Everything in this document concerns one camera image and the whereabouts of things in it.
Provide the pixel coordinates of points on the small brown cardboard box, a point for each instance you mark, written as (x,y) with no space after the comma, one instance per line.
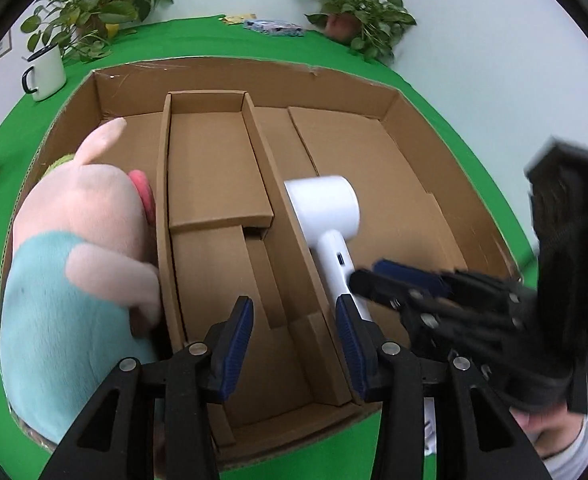
(209,160)

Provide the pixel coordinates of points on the white enamel mug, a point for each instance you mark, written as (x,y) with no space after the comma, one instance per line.
(49,72)

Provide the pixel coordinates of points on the blue patterned packet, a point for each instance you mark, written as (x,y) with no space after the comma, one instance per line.
(274,27)

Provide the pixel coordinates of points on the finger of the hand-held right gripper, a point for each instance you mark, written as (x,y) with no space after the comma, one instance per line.
(368,285)
(408,272)

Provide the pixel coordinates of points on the large leafy potted plant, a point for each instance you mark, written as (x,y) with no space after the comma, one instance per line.
(94,5)

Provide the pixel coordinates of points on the large shallow cardboard box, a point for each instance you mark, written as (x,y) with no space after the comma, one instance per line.
(373,135)

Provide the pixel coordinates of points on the brown pot leafy plant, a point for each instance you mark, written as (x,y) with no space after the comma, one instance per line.
(358,5)

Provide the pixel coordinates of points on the yellow flat item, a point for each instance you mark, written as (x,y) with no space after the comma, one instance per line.
(236,19)

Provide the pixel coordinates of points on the white hair dryer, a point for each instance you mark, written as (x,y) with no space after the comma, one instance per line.
(324,200)

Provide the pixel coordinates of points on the person's white shirt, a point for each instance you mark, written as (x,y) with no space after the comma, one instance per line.
(573,460)

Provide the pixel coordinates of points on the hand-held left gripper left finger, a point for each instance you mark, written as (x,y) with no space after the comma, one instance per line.
(234,350)

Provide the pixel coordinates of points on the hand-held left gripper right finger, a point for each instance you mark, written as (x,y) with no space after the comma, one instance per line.
(351,350)

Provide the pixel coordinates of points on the pink pig plush toy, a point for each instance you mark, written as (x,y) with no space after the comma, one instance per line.
(64,270)

